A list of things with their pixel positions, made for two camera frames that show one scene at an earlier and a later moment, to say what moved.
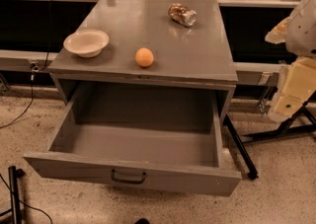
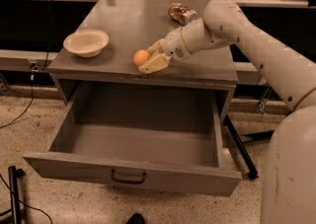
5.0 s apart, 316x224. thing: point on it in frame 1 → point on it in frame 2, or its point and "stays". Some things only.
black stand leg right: [300, 120] stays
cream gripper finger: [277, 35] → [158, 46]
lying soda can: [180, 13] stays
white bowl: [87, 43] stays
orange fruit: [144, 56] stays
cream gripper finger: [298, 85] → [157, 63]
